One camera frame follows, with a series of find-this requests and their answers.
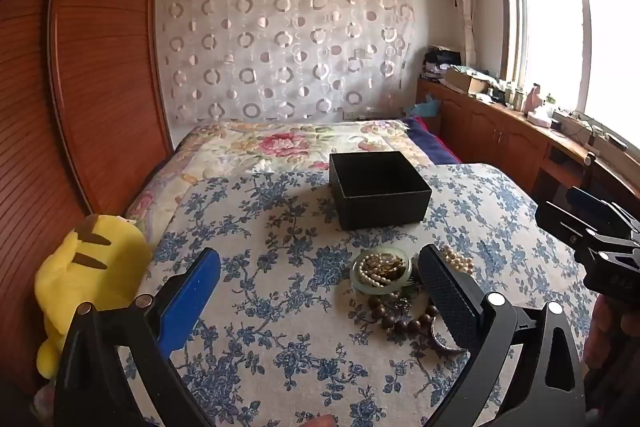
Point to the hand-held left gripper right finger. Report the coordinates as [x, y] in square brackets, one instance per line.
[447, 302]

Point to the green glass dish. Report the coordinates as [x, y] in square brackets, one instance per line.
[356, 279]

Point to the navy bed sheet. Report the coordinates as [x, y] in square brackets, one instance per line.
[430, 139]

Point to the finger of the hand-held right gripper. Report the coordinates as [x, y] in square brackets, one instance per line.
[565, 224]
[592, 199]

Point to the wall socket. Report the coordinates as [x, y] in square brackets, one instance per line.
[353, 114]

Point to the pink figurine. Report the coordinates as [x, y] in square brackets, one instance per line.
[536, 102]

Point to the blue floral blanket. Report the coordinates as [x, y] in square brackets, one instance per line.
[280, 267]

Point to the small pearl strand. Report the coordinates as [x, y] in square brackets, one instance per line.
[372, 279]

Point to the yellow plush toy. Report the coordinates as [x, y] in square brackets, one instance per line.
[85, 272]

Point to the pile of dark clothes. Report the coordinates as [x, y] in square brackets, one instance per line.
[440, 62]

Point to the person's right forearm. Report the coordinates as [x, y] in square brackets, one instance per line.
[607, 357]

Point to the wooden desk cabinet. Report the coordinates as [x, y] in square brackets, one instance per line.
[500, 137]

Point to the black square box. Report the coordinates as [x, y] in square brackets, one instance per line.
[380, 202]

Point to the cardboard box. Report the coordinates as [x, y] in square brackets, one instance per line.
[465, 79]

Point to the wooden headboard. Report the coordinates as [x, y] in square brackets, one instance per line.
[100, 82]

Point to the circle patterned wall curtain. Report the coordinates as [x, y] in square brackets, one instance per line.
[280, 47]

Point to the window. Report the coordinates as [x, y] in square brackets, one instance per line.
[560, 32]

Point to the pink floral quilt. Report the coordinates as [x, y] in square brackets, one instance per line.
[250, 147]

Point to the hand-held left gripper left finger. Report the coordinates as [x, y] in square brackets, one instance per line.
[192, 297]

